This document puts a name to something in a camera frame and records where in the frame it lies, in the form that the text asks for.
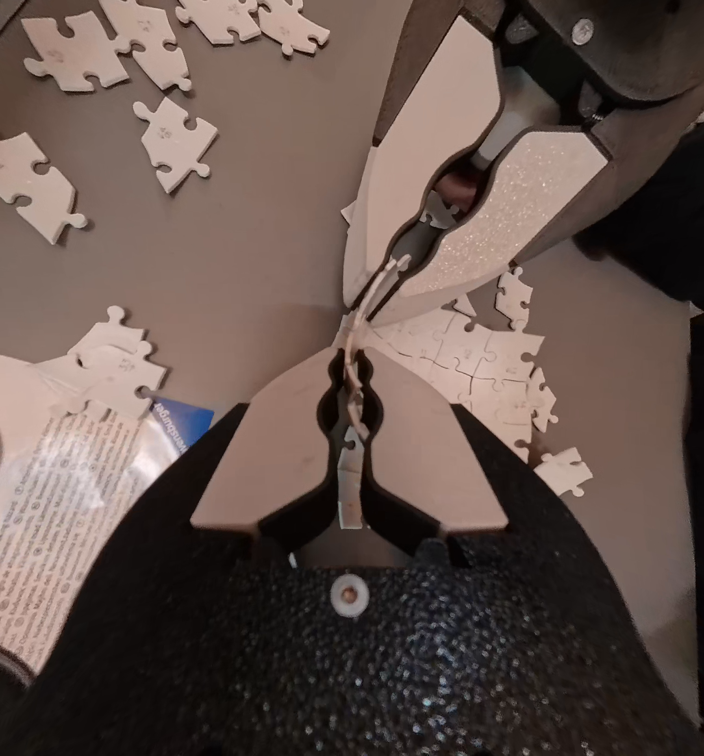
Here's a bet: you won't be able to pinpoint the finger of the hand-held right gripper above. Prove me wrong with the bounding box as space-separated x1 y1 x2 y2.
341 0 504 311
367 105 627 328

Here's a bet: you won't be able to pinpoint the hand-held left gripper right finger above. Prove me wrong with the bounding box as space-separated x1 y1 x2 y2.
359 347 510 559

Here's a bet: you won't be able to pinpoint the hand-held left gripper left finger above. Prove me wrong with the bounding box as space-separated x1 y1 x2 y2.
189 347 340 550

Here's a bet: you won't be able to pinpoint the large bowl-shaped puzzle section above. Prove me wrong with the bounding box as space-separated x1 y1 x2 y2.
335 254 413 529

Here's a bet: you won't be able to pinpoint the person's right forearm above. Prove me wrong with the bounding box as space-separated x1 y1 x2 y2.
571 77 704 314

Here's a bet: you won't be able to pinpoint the curved white puzzle section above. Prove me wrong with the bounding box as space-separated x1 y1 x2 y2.
382 301 559 464

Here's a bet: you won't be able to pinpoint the loose white puzzle pieces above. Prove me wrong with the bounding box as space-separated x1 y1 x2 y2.
0 0 595 500

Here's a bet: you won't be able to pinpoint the person's right hand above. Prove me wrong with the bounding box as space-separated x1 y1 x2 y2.
434 170 485 211

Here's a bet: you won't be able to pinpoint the white instruction sheet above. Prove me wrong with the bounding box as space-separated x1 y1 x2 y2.
0 347 215 674

